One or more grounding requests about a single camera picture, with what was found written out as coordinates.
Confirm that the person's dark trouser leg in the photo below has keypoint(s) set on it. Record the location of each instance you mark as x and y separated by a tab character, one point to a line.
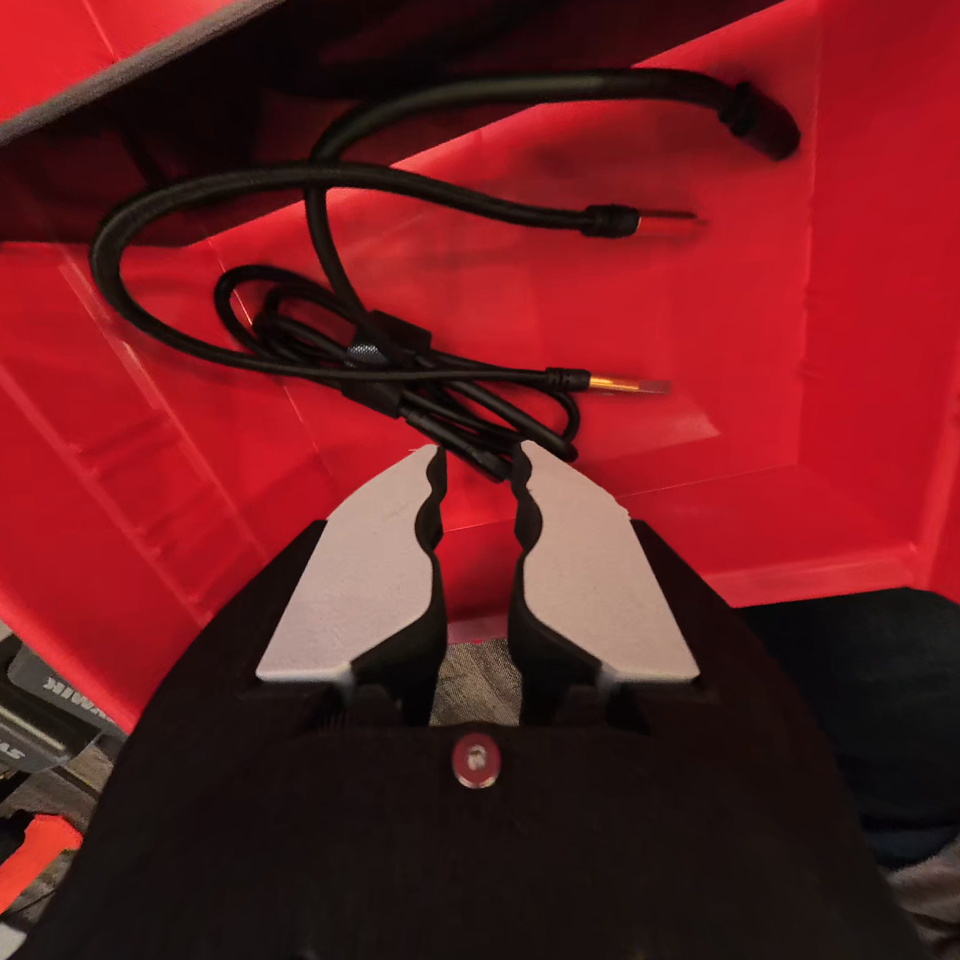
885	712

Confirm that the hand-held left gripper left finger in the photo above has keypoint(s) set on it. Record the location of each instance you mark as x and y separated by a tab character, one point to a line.
360	577

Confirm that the person's plaid shirt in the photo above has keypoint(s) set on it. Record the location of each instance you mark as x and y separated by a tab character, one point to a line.
930	915

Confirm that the black labelled box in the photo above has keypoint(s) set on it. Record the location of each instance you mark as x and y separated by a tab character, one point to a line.
52	705

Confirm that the orange object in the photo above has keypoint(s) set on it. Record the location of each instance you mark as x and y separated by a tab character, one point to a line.
37	847

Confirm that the red plastic bin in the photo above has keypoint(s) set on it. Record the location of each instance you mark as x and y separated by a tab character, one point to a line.
750	300

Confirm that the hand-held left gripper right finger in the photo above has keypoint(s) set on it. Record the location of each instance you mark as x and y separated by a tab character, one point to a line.
600	577

